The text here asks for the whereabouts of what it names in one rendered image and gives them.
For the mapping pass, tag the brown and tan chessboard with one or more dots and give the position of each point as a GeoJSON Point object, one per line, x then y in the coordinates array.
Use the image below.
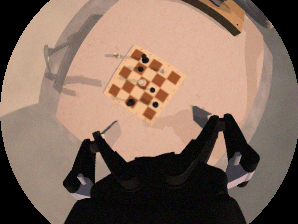
{"type": "Point", "coordinates": [124, 84]}

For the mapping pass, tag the white chess king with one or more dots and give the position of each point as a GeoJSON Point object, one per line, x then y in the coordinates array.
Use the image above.
{"type": "Point", "coordinates": [142, 82]}

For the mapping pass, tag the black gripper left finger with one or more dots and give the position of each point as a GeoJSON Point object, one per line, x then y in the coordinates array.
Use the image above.
{"type": "Point", "coordinates": [82, 176]}

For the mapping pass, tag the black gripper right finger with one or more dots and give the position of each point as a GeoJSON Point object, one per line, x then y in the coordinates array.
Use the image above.
{"type": "Point", "coordinates": [240, 168]}

